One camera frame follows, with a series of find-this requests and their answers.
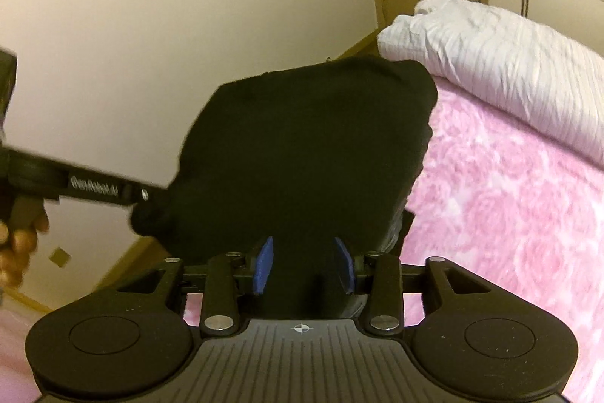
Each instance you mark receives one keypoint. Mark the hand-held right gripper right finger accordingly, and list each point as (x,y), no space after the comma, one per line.
(344,266)

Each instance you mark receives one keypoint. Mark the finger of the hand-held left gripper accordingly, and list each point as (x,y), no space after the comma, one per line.
(146,195)

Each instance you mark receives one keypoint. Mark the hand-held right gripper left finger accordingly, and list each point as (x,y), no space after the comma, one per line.
(264,266)

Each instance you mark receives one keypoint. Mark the black zip jacket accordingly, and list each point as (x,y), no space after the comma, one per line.
(306,148)

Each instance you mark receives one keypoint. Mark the person's left hand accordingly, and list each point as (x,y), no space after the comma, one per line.
(19,252)

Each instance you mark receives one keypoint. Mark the pink floral bed sheet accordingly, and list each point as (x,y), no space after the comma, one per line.
(495,219)

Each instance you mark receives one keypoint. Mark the white rolled duvet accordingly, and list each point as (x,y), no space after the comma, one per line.
(495,53)

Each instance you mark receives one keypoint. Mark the beige wall socket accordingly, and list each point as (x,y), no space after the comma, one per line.
(60,258)

